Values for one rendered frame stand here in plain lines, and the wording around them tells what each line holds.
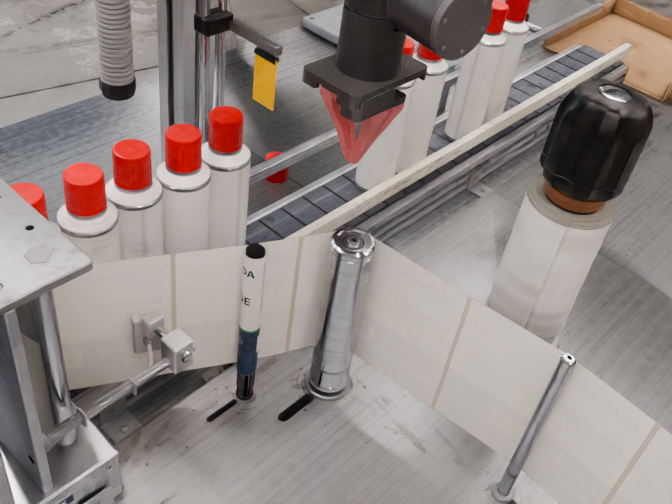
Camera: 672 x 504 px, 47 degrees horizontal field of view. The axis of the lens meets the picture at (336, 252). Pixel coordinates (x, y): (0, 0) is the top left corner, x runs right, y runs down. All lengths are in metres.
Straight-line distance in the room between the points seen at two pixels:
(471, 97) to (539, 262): 0.41
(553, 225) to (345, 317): 0.21
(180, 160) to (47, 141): 0.48
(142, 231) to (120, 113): 0.53
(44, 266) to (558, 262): 0.47
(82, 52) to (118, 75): 2.43
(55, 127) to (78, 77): 1.83
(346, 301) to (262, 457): 0.16
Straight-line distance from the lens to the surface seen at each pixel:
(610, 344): 0.91
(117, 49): 0.75
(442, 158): 1.05
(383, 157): 0.98
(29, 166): 1.12
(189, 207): 0.73
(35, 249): 0.50
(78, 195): 0.66
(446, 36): 0.59
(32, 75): 3.05
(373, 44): 0.66
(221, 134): 0.74
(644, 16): 1.87
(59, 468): 0.64
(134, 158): 0.68
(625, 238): 1.16
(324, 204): 0.98
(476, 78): 1.10
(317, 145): 0.94
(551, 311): 0.80
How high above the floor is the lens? 1.47
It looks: 41 degrees down
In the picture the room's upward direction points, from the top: 10 degrees clockwise
